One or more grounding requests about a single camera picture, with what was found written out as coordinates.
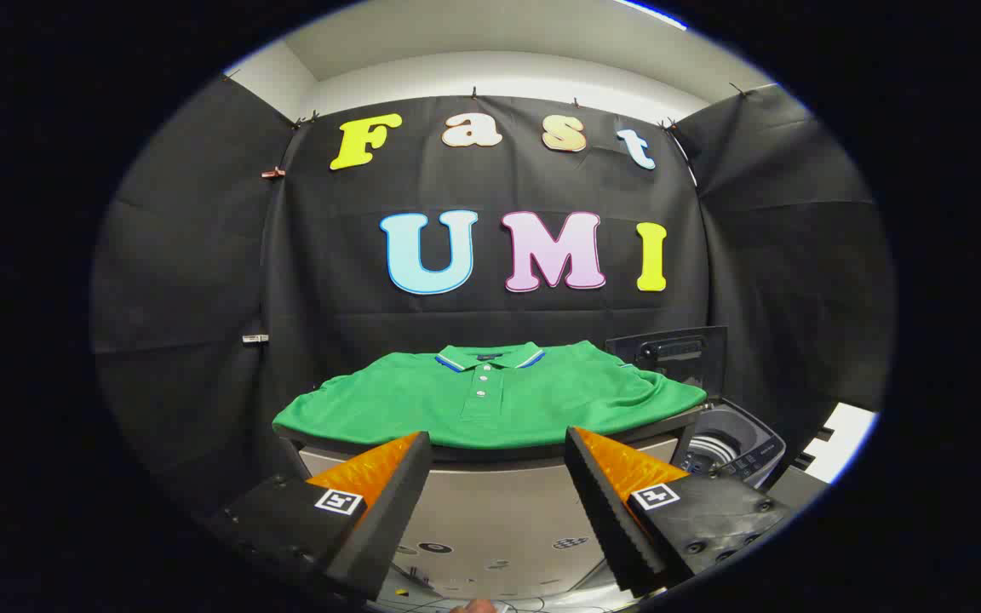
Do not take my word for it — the grey top-load washing machine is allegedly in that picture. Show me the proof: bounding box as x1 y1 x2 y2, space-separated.
676 398 788 491

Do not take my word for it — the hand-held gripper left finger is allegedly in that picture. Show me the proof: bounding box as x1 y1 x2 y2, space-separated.
218 431 433 602

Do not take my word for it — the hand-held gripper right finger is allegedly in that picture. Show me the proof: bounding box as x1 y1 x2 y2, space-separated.
564 427 796 598

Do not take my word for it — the black backdrop cloth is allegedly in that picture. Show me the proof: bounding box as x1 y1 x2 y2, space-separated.
90 77 896 516

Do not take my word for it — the grey cabinet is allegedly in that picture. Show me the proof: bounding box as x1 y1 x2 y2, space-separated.
273 407 706 599

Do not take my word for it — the green polo shirt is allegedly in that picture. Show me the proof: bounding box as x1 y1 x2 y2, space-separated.
272 341 708 450

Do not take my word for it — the white panel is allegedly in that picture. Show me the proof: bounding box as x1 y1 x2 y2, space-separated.
795 403 880 484

